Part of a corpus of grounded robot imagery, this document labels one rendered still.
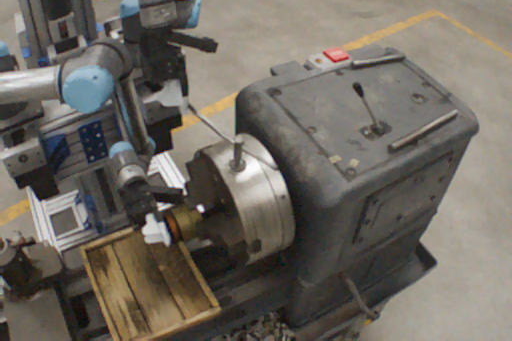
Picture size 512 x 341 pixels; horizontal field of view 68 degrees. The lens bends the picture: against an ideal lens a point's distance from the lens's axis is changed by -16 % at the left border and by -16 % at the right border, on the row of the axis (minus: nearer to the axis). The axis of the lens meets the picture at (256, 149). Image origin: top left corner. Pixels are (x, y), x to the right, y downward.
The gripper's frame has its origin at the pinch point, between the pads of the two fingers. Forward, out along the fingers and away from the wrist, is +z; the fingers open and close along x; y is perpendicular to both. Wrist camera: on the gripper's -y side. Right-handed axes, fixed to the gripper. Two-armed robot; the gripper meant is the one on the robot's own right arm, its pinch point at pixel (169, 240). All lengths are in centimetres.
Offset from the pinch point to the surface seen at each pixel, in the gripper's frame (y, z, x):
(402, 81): -76, -9, 17
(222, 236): -11.3, 6.4, 3.1
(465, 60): -320, -130, -110
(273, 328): -23, 15, -51
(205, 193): -12.5, -5.5, 5.1
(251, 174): -21.2, 1.4, 14.5
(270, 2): -198, -290, -108
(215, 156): -16.2, -6.7, 15.1
